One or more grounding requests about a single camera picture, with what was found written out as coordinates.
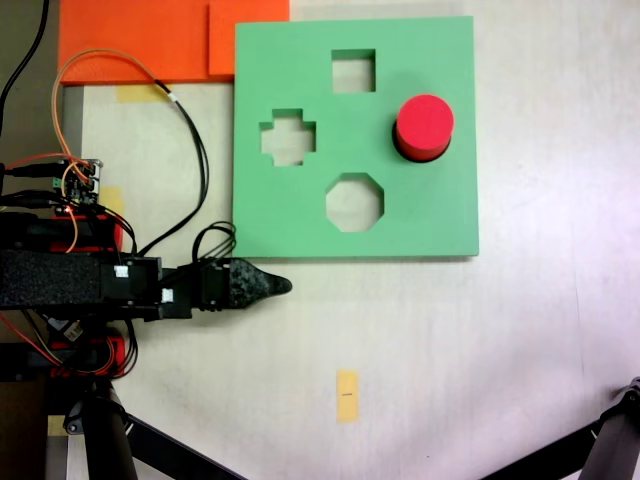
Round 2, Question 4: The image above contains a red cylinder block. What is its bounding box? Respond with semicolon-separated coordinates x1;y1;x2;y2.
391;93;457;164

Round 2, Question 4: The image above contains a yellow tape strip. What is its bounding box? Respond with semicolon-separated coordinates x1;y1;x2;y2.
101;186;126;214
335;369;361;425
116;84;169;104

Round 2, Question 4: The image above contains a small circuit board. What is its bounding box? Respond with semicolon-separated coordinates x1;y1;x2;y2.
49;158;104;211

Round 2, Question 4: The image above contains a green shape sorter board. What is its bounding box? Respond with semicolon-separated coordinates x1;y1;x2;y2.
231;15;481;261

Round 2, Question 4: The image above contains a black tripod leg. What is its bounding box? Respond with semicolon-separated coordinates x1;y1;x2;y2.
62;377;247;480
481;376;640;480

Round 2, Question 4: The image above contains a black arm wire loop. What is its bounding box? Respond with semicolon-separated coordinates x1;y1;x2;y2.
191;220;238;267

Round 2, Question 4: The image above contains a black twin cable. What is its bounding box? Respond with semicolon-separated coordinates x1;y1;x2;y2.
136;78;211;258

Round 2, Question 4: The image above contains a black plug cable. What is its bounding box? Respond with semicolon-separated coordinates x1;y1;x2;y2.
0;191;67;212
0;159;69;182

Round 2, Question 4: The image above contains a thin orange cable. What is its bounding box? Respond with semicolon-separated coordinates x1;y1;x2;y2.
51;47;176;169

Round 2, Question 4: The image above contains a black power cable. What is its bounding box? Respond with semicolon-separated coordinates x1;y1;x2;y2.
0;0;52;137

